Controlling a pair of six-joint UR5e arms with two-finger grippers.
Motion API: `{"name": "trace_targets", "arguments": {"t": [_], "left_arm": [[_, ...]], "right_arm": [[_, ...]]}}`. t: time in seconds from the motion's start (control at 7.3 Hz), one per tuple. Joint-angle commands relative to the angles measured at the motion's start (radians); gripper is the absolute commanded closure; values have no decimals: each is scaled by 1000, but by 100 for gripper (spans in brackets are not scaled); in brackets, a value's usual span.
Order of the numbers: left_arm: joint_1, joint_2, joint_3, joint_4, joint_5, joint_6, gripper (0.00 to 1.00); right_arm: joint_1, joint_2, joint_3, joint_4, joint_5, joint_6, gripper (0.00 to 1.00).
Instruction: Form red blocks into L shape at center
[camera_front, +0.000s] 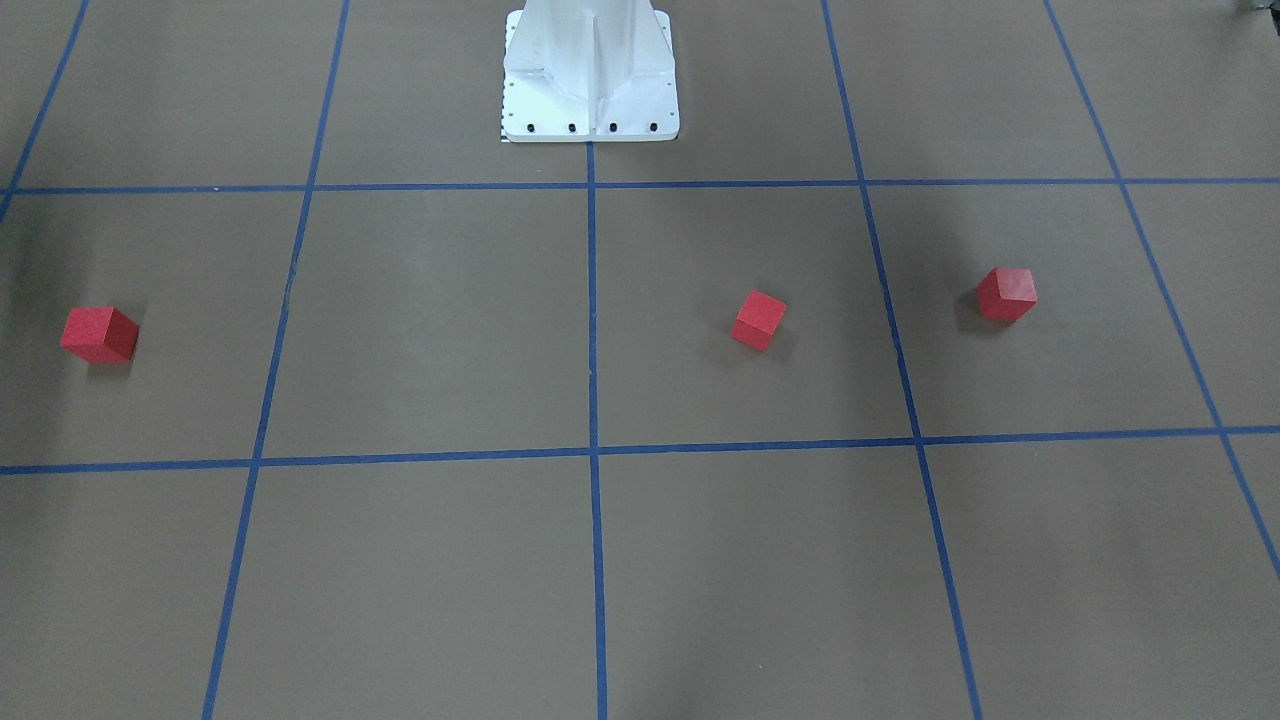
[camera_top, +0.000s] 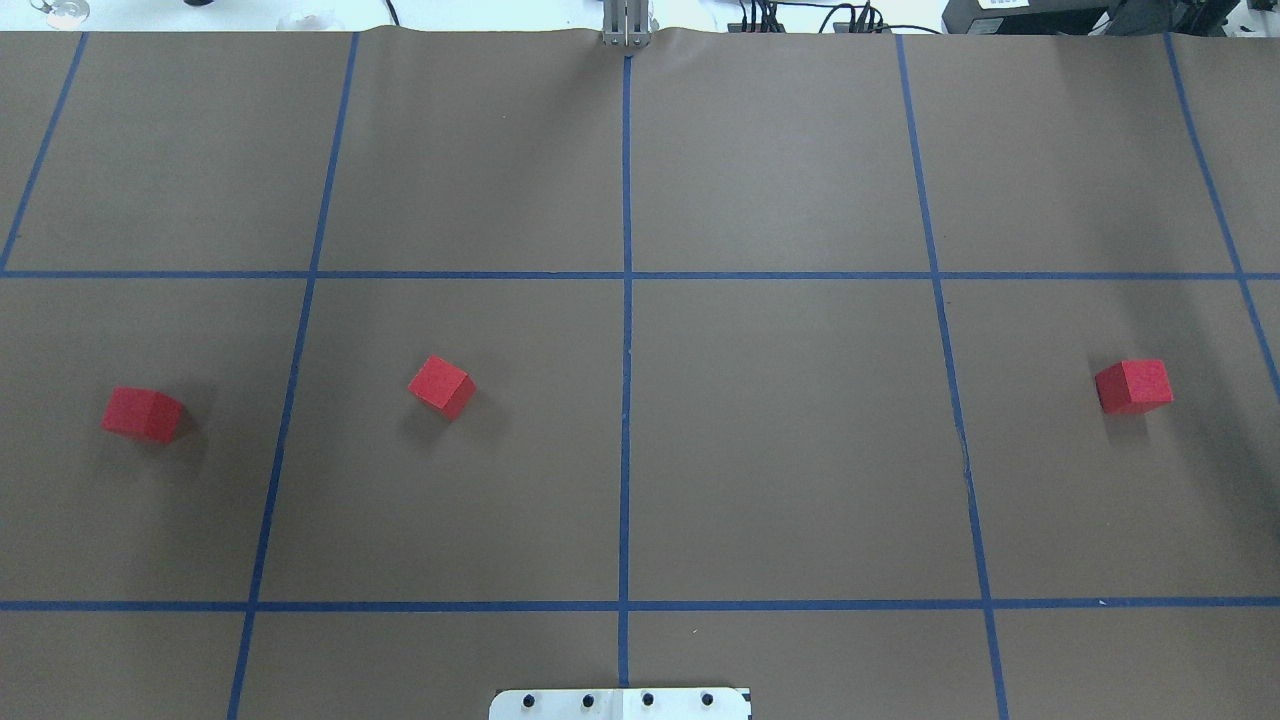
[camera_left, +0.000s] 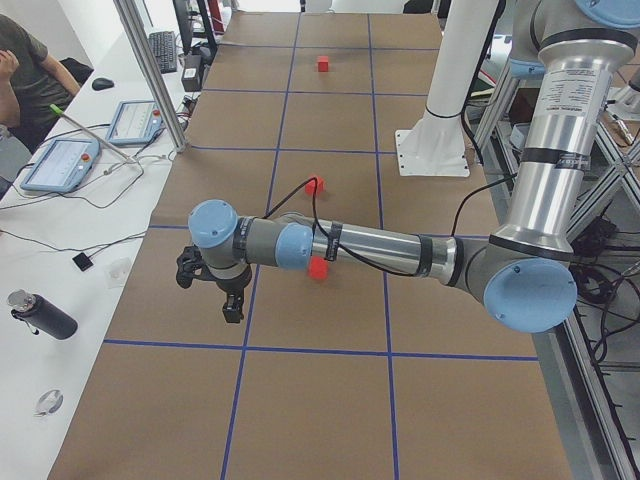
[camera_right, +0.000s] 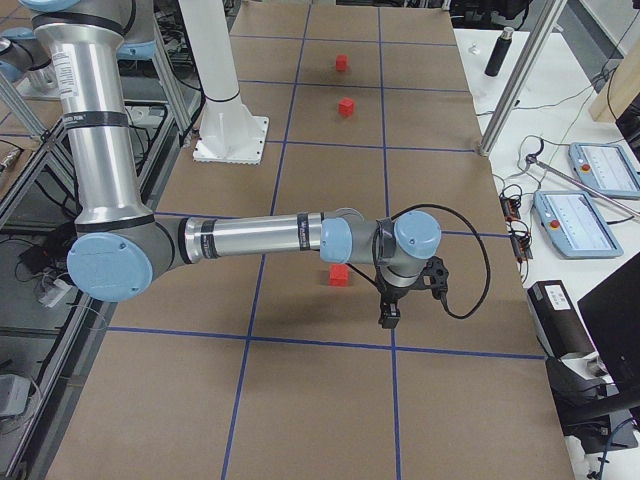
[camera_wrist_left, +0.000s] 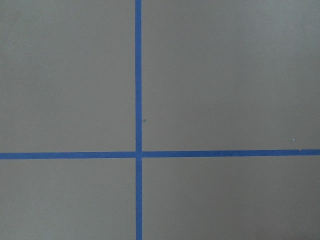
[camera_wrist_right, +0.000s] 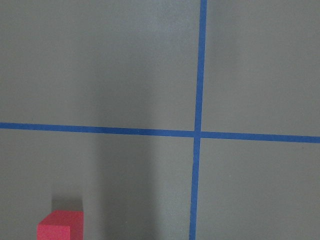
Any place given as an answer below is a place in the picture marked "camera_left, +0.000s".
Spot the aluminium frame post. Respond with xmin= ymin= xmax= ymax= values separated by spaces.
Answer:
xmin=114 ymin=0 xmax=187 ymax=153

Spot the black computer mouse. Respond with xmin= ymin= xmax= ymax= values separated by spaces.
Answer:
xmin=91 ymin=77 xmax=115 ymax=91

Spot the near teach pendant tablet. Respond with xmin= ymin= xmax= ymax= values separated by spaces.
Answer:
xmin=20 ymin=139 xmax=100 ymax=193

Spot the small black square pad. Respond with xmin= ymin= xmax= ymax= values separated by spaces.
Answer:
xmin=72 ymin=252 xmax=94 ymax=272

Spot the black water bottle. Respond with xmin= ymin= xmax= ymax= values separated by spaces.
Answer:
xmin=7 ymin=289 xmax=78 ymax=340

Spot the seated person green shirt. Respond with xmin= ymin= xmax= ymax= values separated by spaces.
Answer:
xmin=0 ymin=13 xmax=95 ymax=199

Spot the black keyboard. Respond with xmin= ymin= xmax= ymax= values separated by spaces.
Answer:
xmin=148 ymin=31 xmax=177 ymax=74

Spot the white camera stand pillar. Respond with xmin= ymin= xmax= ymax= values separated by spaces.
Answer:
xmin=395 ymin=0 xmax=505 ymax=177

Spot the black power adapter box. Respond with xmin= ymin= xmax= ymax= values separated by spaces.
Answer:
xmin=181 ymin=54 xmax=202 ymax=92

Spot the red block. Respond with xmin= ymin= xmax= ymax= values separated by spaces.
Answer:
xmin=316 ymin=55 xmax=330 ymax=73
xmin=307 ymin=257 xmax=329 ymax=281
xmin=304 ymin=175 xmax=325 ymax=196

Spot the rod with green tip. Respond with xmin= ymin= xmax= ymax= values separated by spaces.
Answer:
xmin=49 ymin=104 xmax=136 ymax=164

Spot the far teach pendant tablet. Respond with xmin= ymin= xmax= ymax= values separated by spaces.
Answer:
xmin=106 ymin=100 xmax=163 ymax=147

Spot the brown paper table mat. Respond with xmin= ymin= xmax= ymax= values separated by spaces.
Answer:
xmin=51 ymin=13 xmax=572 ymax=479

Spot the teach pendant tablet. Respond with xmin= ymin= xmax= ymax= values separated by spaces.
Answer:
xmin=20 ymin=139 xmax=100 ymax=193
xmin=106 ymin=100 xmax=163 ymax=147

